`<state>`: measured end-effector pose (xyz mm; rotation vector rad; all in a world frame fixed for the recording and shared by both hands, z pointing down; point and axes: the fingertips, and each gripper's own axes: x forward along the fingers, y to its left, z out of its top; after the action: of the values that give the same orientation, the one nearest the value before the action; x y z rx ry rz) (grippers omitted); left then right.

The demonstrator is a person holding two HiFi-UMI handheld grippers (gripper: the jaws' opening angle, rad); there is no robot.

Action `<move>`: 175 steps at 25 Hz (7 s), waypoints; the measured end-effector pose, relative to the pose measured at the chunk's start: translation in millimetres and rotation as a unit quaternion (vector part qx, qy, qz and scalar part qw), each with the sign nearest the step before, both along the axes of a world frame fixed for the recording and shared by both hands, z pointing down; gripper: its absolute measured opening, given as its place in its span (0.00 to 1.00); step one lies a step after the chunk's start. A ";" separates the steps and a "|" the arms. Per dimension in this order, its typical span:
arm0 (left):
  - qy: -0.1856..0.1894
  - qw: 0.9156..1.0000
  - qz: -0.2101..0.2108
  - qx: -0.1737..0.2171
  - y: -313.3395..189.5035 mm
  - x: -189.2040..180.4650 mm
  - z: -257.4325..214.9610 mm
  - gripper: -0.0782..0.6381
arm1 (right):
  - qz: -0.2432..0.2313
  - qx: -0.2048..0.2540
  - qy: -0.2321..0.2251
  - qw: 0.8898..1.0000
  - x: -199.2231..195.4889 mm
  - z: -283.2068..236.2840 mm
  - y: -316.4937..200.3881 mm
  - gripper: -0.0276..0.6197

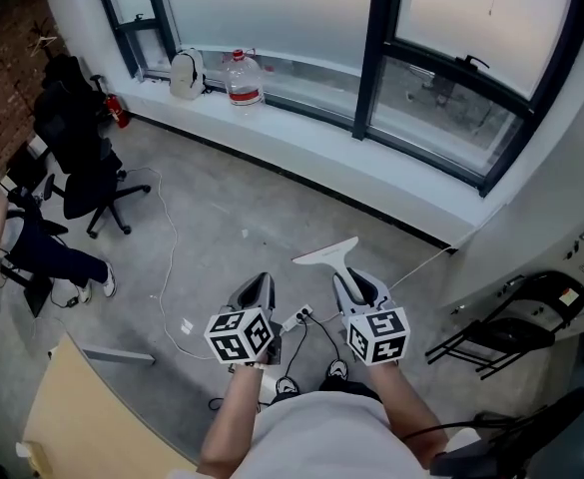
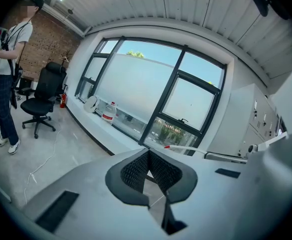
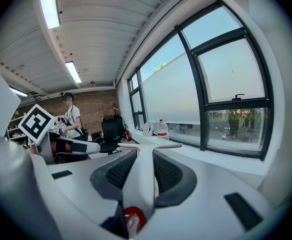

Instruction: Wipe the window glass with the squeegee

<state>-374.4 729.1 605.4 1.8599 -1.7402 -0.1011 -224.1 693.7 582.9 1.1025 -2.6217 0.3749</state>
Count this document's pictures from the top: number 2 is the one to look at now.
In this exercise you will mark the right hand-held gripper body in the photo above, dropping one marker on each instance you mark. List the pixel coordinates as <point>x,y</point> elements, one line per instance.
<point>268,144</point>

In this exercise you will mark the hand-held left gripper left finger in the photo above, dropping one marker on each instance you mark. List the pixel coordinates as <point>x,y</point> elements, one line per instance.
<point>86,184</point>

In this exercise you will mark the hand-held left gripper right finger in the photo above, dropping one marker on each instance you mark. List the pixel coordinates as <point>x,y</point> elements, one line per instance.
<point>210,196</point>

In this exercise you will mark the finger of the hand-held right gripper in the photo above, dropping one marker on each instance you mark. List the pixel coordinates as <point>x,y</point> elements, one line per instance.
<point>223,157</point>

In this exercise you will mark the white squeegee with red blade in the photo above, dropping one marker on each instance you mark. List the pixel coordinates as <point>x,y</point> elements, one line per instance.
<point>185,147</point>

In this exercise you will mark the frosted window glass pane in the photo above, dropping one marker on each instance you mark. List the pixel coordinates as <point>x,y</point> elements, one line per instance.
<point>188,104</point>

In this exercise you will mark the clear low window pane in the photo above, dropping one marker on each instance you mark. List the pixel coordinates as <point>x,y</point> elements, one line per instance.
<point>165,134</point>

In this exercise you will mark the red fire extinguisher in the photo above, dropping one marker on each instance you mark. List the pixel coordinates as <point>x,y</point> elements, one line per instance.
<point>63,101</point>

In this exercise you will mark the white chest freezer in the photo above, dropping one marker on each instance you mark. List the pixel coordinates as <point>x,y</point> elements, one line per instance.
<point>167,91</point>

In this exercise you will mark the clear sky-view window pane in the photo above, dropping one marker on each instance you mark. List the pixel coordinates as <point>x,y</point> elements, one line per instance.
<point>200,69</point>

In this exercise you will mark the black office chair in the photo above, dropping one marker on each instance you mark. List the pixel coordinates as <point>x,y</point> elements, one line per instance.
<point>44,91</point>

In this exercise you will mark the large frosted fixed window pane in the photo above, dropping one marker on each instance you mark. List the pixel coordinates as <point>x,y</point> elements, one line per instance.
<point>135,89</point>

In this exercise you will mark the black box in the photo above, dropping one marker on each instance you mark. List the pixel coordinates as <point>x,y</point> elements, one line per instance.
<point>24,82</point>

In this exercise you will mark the wooden coat rack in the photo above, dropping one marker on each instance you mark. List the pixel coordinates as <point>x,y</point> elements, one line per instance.
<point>65,57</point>

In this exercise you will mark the green tree foliage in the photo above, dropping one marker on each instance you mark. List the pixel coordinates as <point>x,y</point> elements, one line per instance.
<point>135,54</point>

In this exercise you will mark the black head-mounted camera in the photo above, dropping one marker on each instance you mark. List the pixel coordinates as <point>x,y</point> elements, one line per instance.
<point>260,2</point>

